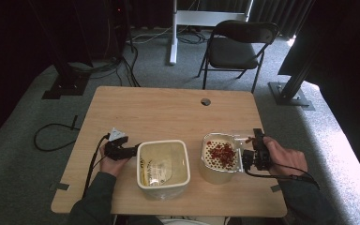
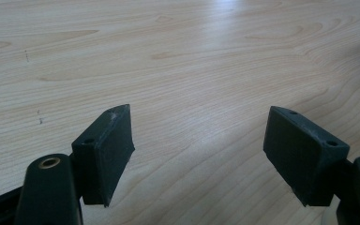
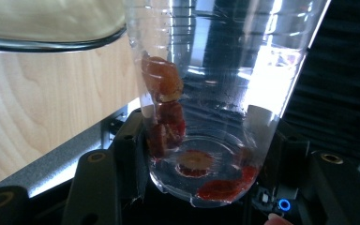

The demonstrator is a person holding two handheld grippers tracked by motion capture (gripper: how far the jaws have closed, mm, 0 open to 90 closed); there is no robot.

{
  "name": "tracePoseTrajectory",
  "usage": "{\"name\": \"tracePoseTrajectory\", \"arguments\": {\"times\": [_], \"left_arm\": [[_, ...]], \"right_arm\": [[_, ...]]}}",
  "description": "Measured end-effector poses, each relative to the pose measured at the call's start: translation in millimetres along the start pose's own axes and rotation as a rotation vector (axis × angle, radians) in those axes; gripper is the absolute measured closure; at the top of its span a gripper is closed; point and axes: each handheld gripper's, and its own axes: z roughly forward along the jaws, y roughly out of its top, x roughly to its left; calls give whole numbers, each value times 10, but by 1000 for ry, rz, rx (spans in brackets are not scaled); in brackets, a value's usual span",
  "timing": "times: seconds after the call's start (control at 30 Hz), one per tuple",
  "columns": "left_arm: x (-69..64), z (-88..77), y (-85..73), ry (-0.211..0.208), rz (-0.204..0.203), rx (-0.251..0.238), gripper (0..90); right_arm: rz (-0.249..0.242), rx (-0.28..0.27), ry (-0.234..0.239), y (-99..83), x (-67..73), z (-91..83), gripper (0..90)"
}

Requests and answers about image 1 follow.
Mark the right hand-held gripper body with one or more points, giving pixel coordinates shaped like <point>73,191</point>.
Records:
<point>261,154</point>

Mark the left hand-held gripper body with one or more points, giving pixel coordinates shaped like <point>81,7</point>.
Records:
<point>117,150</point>

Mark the white perforated strainer basket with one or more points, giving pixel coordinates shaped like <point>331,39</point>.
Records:
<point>207,150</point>

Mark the cream square plastic container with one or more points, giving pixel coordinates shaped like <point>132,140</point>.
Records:
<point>182,162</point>

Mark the person's left hand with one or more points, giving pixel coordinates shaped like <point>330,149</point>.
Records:
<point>114,167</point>

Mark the person's right hand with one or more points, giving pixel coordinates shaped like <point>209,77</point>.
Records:
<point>286,159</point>

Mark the clear crumpled plastic bag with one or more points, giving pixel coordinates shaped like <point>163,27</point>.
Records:
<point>242,137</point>

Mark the pile of red berries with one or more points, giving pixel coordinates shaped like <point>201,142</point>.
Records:
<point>222,155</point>

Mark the clear printed plastic bag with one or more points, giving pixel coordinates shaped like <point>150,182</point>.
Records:
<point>157,170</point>

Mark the grey tape strip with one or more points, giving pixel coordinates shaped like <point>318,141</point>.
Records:
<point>275,188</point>
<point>59,186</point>

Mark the cream round outer pot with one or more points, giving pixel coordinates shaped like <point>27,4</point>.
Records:
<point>214,177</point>

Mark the black metal stand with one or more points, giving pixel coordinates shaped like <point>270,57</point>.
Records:
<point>65,81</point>
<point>289,95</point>

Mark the white rounded object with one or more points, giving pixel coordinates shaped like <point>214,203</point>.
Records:
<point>181,222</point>

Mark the black folding chair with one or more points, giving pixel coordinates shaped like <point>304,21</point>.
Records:
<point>231,51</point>

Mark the dark curtain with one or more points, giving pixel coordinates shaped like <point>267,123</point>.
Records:
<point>275,12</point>

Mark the white desk frame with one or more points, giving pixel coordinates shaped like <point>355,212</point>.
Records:
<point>200,18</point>

